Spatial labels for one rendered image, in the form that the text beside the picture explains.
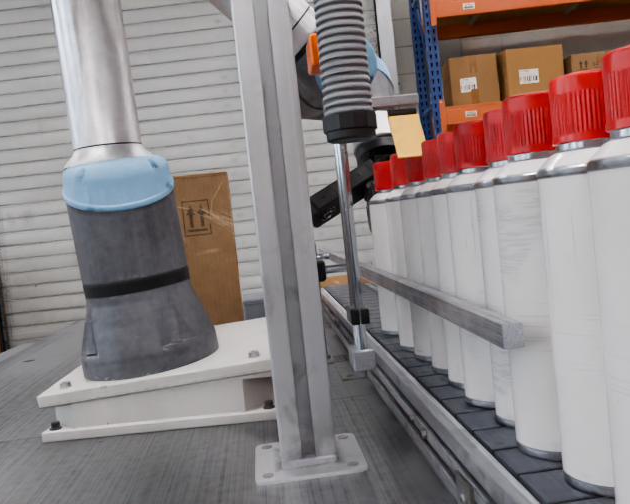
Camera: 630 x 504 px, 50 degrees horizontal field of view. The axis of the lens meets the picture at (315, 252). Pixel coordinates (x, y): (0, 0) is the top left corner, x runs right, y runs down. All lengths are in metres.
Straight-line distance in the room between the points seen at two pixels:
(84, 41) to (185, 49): 4.27
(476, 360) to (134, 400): 0.37
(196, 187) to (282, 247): 0.60
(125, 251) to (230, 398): 0.19
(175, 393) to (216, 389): 0.04
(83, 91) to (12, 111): 4.60
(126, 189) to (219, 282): 0.44
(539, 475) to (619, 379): 0.10
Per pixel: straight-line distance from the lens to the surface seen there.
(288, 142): 0.53
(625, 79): 0.31
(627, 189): 0.30
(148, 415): 0.72
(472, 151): 0.49
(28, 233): 5.41
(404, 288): 0.60
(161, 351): 0.72
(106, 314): 0.74
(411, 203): 0.64
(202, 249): 1.13
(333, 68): 0.43
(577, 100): 0.35
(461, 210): 0.49
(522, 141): 0.40
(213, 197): 1.13
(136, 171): 0.73
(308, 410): 0.56
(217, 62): 5.11
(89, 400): 0.74
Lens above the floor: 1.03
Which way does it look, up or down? 3 degrees down
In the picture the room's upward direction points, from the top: 6 degrees counter-clockwise
